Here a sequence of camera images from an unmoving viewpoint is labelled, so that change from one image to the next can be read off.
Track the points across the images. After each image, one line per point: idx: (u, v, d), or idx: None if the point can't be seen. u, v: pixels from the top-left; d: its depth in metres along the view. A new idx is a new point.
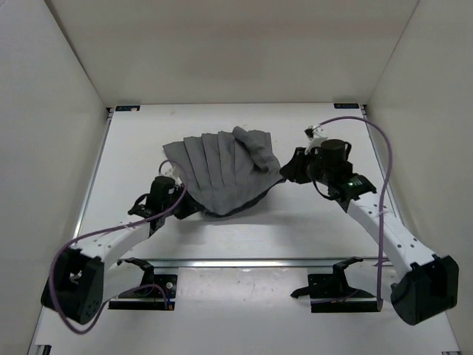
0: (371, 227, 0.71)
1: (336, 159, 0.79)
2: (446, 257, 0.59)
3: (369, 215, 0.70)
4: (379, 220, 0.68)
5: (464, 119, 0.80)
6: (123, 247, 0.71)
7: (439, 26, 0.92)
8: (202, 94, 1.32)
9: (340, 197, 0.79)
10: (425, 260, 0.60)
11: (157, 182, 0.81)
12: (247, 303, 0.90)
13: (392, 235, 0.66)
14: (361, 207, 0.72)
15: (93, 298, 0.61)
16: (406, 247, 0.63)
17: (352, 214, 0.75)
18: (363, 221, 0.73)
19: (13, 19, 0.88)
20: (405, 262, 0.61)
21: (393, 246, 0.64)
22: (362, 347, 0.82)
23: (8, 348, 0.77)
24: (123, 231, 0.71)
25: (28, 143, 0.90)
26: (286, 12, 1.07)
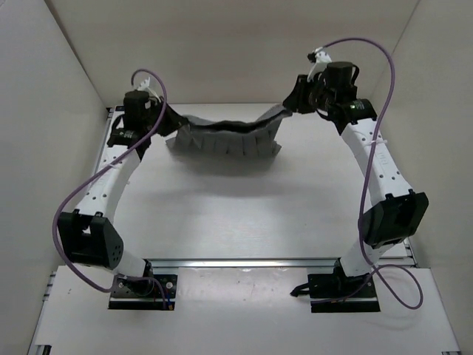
0: (361, 154, 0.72)
1: (341, 80, 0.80)
2: (421, 195, 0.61)
3: (361, 143, 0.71)
4: (369, 149, 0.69)
5: (464, 117, 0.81)
6: (117, 188, 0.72)
7: (438, 26, 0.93)
8: (202, 94, 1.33)
9: (338, 117, 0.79)
10: (401, 192, 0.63)
11: (128, 97, 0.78)
12: (247, 304, 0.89)
13: (378, 166, 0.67)
14: (355, 132, 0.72)
15: (113, 241, 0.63)
16: (387, 178, 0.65)
17: (345, 137, 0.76)
18: (354, 146, 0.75)
19: (13, 18, 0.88)
20: (382, 192, 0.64)
21: (375, 176, 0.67)
22: (363, 347, 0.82)
23: (8, 348, 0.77)
24: (111, 173, 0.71)
25: (28, 141, 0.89)
26: (287, 14, 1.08)
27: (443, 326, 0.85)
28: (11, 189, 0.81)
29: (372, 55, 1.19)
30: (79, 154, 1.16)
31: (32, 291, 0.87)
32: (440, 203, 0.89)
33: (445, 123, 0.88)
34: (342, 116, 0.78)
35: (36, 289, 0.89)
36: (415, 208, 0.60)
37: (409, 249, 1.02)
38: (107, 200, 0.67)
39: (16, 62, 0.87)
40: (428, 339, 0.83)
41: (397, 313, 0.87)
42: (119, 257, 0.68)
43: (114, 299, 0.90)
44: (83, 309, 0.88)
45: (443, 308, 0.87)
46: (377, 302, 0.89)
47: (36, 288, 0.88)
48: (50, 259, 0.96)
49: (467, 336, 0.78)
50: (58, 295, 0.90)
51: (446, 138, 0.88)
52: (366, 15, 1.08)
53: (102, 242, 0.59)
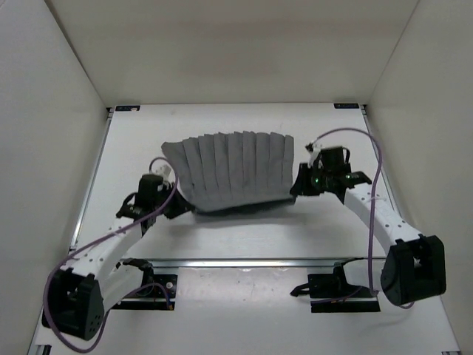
0: (364, 214, 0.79)
1: (333, 159, 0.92)
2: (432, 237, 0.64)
3: (362, 201, 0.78)
4: (370, 204, 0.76)
5: (465, 117, 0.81)
6: (117, 254, 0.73)
7: (440, 27, 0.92)
8: (202, 94, 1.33)
9: (338, 189, 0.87)
10: (411, 238, 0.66)
11: (144, 180, 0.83)
12: (247, 304, 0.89)
13: (382, 217, 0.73)
14: (355, 194, 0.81)
15: (94, 312, 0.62)
16: (393, 225, 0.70)
17: (348, 202, 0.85)
18: (358, 209, 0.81)
19: (12, 18, 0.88)
20: (392, 240, 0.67)
21: (381, 225, 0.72)
22: (363, 347, 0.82)
23: (8, 349, 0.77)
24: (114, 239, 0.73)
25: (28, 142, 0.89)
26: (287, 13, 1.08)
27: (443, 326, 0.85)
28: (10, 189, 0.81)
29: (372, 55, 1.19)
30: (79, 155, 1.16)
31: (32, 293, 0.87)
32: (441, 204, 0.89)
33: (446, 124, 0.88)
34: (342, 188, 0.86)
35: (36, 290, 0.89)
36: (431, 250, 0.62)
37: None
38: (103, 264, 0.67)
39: (15, 62, 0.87)
40: (427, 339, 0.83)
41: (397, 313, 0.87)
42: (97, 329, 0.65)
43: None
44: None
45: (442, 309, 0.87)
46: (377, 302, 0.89)
47: (36, 288, 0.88)
48: (51, 259, 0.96)
49: (467, 336, 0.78)
50: None
51: (446, 140, 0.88)
52: (366, 15, 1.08)
53: (82, 308, 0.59)
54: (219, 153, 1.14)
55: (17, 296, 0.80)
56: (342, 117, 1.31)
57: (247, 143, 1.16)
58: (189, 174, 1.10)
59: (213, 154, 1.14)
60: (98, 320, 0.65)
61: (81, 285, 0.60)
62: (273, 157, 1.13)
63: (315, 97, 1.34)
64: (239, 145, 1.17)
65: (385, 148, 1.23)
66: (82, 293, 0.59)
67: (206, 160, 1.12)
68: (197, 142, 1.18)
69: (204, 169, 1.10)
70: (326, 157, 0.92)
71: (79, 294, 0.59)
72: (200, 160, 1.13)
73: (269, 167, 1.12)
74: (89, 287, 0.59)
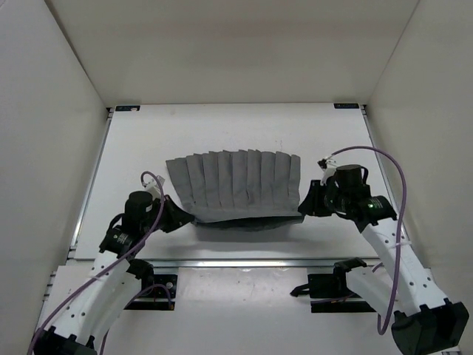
0: (385, 257, 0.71)
1: (352, 180, 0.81)
2: (463, 310, 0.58)
3: (385, 245, 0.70)
4: (395, 251, 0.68)
5: (465, 117, 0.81)
6: (102, 300, 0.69)
7: (440, 27, 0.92)
8: (202, 94, 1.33)
9: (357, 215, 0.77)
10: (435, 303, 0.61)
11: (131, 199, 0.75)
12: (247, 303, 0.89)
13: (406, 271, 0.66)
14: (379, 234, 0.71)
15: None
16: (417, 285, 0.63)
17: (367, 237, 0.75)
18: (378, 248, 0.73)
19: (13, 18, 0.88)
20: (416, 303, 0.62)
21: (404, 282, 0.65)
22: (363, 348, 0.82)
23: (9, 349, 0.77)
24: (97, 285, 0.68)
25: (28, 142, 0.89)
26: (287, 13, 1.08)
27: None
28: (11, 190, 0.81)
29: (372, 55, 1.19)
30: (79, 155, 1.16)
31: (32, 293, 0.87)
32: (441, 204, 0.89)
33: (446, 125, 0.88)
34: (362, 214, 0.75)
35: (36, 291, 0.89)
36: (456, 325, 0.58)
37: None
38: (84, 319, 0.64)
39: (16, 63, 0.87)
40: None
41: None
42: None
43: None
44: None
45: None
46: None
47: (36, 289, 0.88)
48: (51, 259, 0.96)
49: (467, 336, 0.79)
50: (59, 295, 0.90)
51: (446, 140, 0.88)
52: (366, 15, 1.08)
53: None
54: (224, 172, 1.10)
55: (17, 297, 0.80)
56: (342, 117, 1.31)
57: (253, 164, 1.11)
58: (191, 188, 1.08)
59: (217, 171, 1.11)
60: None
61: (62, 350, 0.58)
62: (279, 180, 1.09)
63: (315, 97, 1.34)
64: (243, 164, 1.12)
65: (385, 148, 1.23)
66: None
67: (210, 180, 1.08)
68: (201, 158, 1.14)
69: (206, 188, 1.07)
70: (344, 178, 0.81)
71: None
72: (204, 178, 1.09)
73: (275, 186, 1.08)
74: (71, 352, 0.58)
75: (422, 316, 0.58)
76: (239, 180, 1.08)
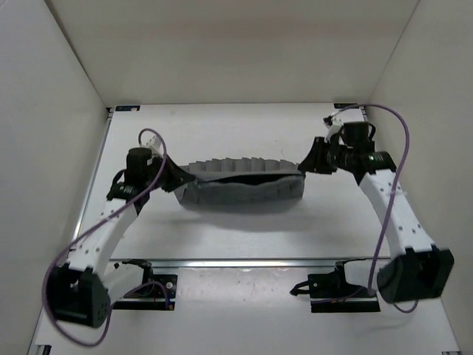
0: (379, 204, 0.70)
1: (358, 136, 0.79)
2: (448, 254, 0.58)
3: (380, 193, 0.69)
4: (389, 199, 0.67)
5: (465, 117, 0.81)
6: (113, 243, 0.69)
7: (440, 27, 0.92)
8: (202, 94, 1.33)
9: (356, 168, 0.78)
10: (423, 248, 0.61)
11: (133, 153, 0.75)
12: (247, 304, 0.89)
13: (398, 217, 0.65)
14: (375, 183, 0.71)
15: (99, 302, 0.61)
16: (406, 230, 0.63)
17: (364, 185, 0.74)
18: (372, 197, 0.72)
19: (13, 18, 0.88)
20: (401, 244, 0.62)
21: (395, 227, 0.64)
22: (363, 347, 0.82)
23: (9, 348, 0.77)
24: (108, 226, 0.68)
25: (28, 143, 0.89)
26: (286, 14, 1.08)
27: (443, 326, 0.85)
28: (10, 190, 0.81)
29: (372, 55, 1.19)
30: (79, 155, 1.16)
31: (32, 293, 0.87)
32: (441, 205, 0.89)
33: (446, 125, 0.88)
34: (361, 168, 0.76)
35: (36, 290, 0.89)
36: (440, 270, 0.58)
37: None
38: (99, 254, 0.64)
39: (16, 63, 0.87)
40: (428, 339, 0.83)
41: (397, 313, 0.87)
42: (106, 314, 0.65)
43: None
44: None
45: (442, 308, 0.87)
46: (377, 302, 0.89)
47: (36, 288, 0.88)
48: (51, 259, 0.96)
49: (467, 336, 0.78)
50: None
51: (446, 140, 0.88)
52: (366, 15, 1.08)
53: (85, 301, 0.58)
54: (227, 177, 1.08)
55: (17, 297, 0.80)
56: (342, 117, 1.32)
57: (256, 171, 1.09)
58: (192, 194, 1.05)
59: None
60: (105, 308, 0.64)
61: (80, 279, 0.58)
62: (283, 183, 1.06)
63: (315, 97, 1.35)
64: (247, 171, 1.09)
65: (385, 148, 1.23)
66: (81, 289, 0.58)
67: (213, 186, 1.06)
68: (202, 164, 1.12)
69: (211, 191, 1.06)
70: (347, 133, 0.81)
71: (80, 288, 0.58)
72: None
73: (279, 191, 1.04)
74: (86, 281, 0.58)
75: (405, 259, 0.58)
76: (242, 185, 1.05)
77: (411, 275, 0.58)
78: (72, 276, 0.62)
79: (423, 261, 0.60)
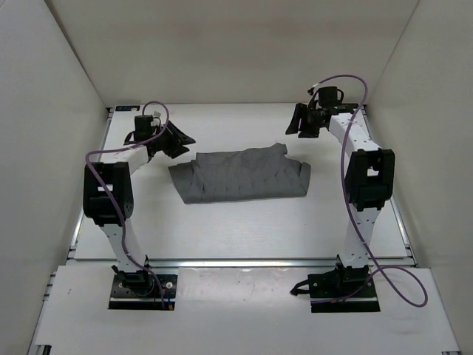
0: (341, 136, 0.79)
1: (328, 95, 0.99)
2: (389, 150, 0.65)
3: (341, 126, 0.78)
4: (346, 126, 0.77)
5: (465, 117, 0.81)
6: (133, 163, 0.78)
7: (440, 27, 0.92)
8: (202, 94, 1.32)
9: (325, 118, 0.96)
10: (371, 149, 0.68)
11: (138, 116, 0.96)
12: (247, 303, 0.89)
13: (354, 135, 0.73)
14: (336, 120, 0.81)
15: (128, 193, 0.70)
16: (360, 141, 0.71)
17: (332, 128, 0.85)
18: (338, 134, 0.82)
19: (12, 19, 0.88)
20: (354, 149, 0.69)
21: (350, 141, 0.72)
22: (362, 347, 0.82)
23: (8, 349, 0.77)
24: (130, 151, 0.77)
25: (27, 143, 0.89)
26: (286, 14, 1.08)
27: (443, 326, 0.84)
28: (10, 190, 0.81)
29: (372, 55, 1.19)
30: (79, 154, 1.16)
31: (32, 293, 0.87)
32: (441, 205, 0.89)
33: (446, 125, 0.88)
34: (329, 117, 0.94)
35: (36, 291, 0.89)
36: (386, 159, 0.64)
37: (409, 249, 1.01)
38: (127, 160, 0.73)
39: (15, 63, 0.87)
40: (428, 339, 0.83)
41: (397, 313, 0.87)
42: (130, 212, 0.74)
43: (115, 299, 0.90)
44: (84, 309, 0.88)
45: (442, 308, 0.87)
46: (377, 302, 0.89)
47: (36, 288, 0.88)
48: (51, 259, 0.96)
49: (467, 336, 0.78)
50: (59, 295, 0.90)
51: (446, 140, 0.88)
52: (366, 15, 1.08)
53: (121, 187, 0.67)
54: (231, 170, 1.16)
55: (17, 297, 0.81)
56: None
57: (254, 162, 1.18)
58: (199, 179, 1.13)
59: (227, 168, 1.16)
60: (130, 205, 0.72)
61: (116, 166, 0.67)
62: (279, 168, 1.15)
63: None
64: (245, 166, 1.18)
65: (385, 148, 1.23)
66: (118, 174, 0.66)
67: (218, 177, 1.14)
68: (205, 160, 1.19)
69: (215, 183, 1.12)
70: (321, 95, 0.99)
71: (117, 174, 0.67)
72: (213, 174, 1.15)
73: (276, 176, 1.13)
74: (123, 167, 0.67)
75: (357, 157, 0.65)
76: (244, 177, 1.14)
77: (363, 165, 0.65)
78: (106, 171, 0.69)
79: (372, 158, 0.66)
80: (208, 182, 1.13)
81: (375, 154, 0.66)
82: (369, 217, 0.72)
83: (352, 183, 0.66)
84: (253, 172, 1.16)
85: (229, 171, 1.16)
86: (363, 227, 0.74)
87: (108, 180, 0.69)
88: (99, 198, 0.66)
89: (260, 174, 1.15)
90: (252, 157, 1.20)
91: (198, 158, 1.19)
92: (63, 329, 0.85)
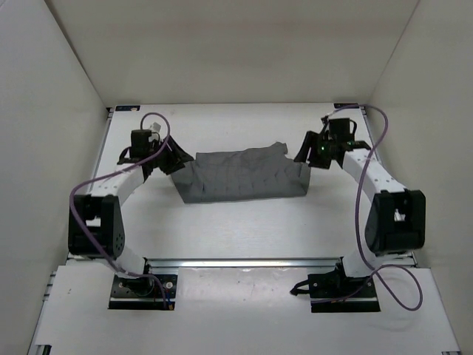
0: (357, 172, 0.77)
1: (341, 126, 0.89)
2: (416, 191, 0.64)
3: (358, 162, 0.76)
4: (363, 163, 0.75)
5: (465, 117, 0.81)
6: (125, 190, 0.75)
7: (440, 27, 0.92)
8: (202, 94, 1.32)
9: (339, 154, 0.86)
10: (397, 190, 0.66)
11: (136, 132, 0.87)
12: (247, 303, 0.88)
13: (373, 173, 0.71)
14: (352, 156, 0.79)
15: (118, 231, 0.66)
16: (381, 181, 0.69)
17: (345, 163, 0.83)
18: (352, 171, 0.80)
19: (12, 18, 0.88)
20: (376, 189, 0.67)
21: (371, 180, 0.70)
22: (363, 347, 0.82)
23: (8, 348, 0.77)
24: (123, 176, 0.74)
25: (27, 143, 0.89)
26: (286, 14, 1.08)
27: (443, 327, 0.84)
28: (10, 190, 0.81)
29: (372, 55, 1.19)
30: (79, 154, 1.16)
31: (32, 293, 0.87)
32: (441, 205, 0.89)
33: (446, 126, 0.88)
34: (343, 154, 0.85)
35: (36, 290, 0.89)
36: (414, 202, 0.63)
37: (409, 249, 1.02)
38: (118, 190, 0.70)
39: (15, 63, 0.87)
40: (428, 339, 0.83)
41: (397, 313, 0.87)
42: (120, 252, 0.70)
43: (115, 299, 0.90)
44: (84, 309, 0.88)
45: (442, 308, 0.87)
46: (378, 302, 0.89)
47: (35, 288, 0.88)
48: (51, 259, 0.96)
49: (467, 336, 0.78)
50: (58, 295, 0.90)
51: (446, 140, 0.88)
52: (366, 15, 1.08)
53: (108, 223, 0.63)
54: (231, 170, 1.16)
55: (17, 297, 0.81)
56: None
57: (253, 162, 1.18)
58: (199, 179, 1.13)
59: (227, 168, 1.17)
60: (121, 242, 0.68)
61: (103, 201, 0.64)
62: (279, 167, 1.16)
63: (315, 97, 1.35)
64: (245, 166, 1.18)
65: (385, 148, 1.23)
66: (106, 209, 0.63)
67: (218, 178, 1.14)
68: (205, 160, 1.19)
69: (215, 183, 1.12)
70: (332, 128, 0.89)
71: (104, 209, 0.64)
72: (213, 174, 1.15)
73: (276, 175, 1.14)
74: (111, 200, 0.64)
75: (382, 198, 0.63)
76: (244, 177, 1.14)
77: (389, 207, 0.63)
78: (94, 205, 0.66)
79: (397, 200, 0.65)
80: (208, 182, 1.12)
81: (401, 195, 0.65)
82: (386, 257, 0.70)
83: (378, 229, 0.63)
84: (253, 172, 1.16)
85: (229, 171, 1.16)
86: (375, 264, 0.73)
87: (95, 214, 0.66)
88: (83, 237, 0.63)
89: (260, 174, 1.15)
90: (251, 157, 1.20)
91: (197, 158, 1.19)
92: (63, 329, 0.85)
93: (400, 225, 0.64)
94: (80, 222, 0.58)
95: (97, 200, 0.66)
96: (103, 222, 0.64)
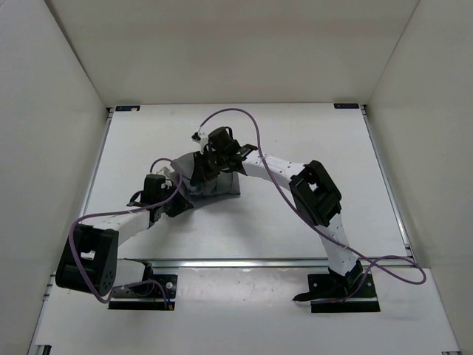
0: (264, 174, 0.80)
1: (222, 142, 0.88)
2: (314, 160, 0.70)
3: (257, 165, 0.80)
4: (262, 164, 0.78)
5: (466, 117, 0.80)
6: (128, 228, 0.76)
7: (441, 27, 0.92)
8: (201, 93, 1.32)
9: (237, 166, 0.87)
10: (299, 169, 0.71)
11: (149, 176, 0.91)
12: (247, 304, 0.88)
13: (274, 166, 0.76)
14: (250, 163, 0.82)
15: (109, 268, 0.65)
16: (285, 169, 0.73)
17: (250, 172, 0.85)
18: (261, 175, 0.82)
19: (12, 19, 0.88)
20: (287, 178, 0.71)
21: (278, 173, 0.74)
22: (361, 347, 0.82)
23: (7, 348, 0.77)
24: (129, 214, 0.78)
25: (26, 142, 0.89)
26: (286, 13, 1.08)
27: (443, 326, 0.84)
28: (10, 189, 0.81)
29: (372, 55, 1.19)
30: (79, 155, 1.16)
31: (32, 293, 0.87)
32: (440, 205, 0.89)
33: (445, 126, 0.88)
34: (239, 164, 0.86)
35: (37, 291, 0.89)
36: (317, 170, 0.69)
37: (408, 249, 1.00)
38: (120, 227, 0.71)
39: (16, 63, 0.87)
40: (428, 338, 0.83)
41: (397, 313, 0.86)
42: (109, 290, 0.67)
43: (115, 299, 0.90)
44: (83, 309, 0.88)
45: (442, 308, 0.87)
46: (377, 302, 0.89)
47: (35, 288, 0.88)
48: (51, 259, 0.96)
49: (467, 337, 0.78)
50: (59, 295, 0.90)
51: (446, 140, 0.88)
52: (366, 14, 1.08)
53: (102, 260, 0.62)
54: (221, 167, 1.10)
55: (17, 298, 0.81)
56: (342, 117, 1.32)
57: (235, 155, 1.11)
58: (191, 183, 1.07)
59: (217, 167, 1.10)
60: (111, 280, 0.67)
61: (102, 236, 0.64)
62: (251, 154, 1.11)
63: (315, 97, 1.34)
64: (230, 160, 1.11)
65: (385, 148, 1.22)
66: (103, 245, 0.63)
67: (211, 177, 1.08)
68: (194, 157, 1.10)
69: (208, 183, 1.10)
70: (213, 142, 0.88)
71: (100, 245, 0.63)
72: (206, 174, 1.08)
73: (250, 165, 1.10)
74: (109, 237, 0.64)
75: (294, 182, 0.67)
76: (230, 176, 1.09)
77: (308, 192, 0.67)
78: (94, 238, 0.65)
79: (306, 175, 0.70)
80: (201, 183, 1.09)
81: (306, 171, 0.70)
82: (336, 222, 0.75)
83: (313, 214, 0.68)
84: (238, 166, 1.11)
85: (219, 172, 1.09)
86: (338, 234, 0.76)
87: (92, 246, 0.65)
88: (74, 269, 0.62)
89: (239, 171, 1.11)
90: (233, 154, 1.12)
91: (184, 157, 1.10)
92: (63, 328, 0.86)
93: (318, 194, 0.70)
94: (74, 256, 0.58)
95: (97, 231, 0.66)
96: (95, 258, 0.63)
